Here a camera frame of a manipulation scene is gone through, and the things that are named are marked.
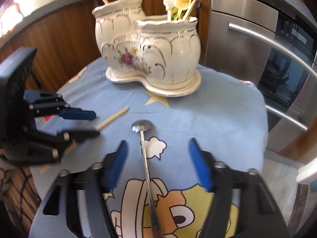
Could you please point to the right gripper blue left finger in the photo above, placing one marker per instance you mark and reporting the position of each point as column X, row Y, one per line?
column 113, row 164

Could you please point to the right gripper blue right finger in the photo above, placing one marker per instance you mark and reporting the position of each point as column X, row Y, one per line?
column 202, row 168

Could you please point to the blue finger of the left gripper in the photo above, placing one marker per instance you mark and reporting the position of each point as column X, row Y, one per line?
column 77, row 135
column 77, row 114

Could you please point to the silver flower spoon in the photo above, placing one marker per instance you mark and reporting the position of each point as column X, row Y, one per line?
column 148, row 173

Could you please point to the yellow green plastic utensil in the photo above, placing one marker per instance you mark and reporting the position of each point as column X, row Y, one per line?
column 180, row 7

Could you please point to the blue cartoon cloth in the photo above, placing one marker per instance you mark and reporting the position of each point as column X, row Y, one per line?
column 226, row 116

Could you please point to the white floral ceramic utensil holder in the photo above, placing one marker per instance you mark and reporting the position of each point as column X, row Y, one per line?
column 162, row 55

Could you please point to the stainless steel oven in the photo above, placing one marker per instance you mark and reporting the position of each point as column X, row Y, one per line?
column 253, row 42

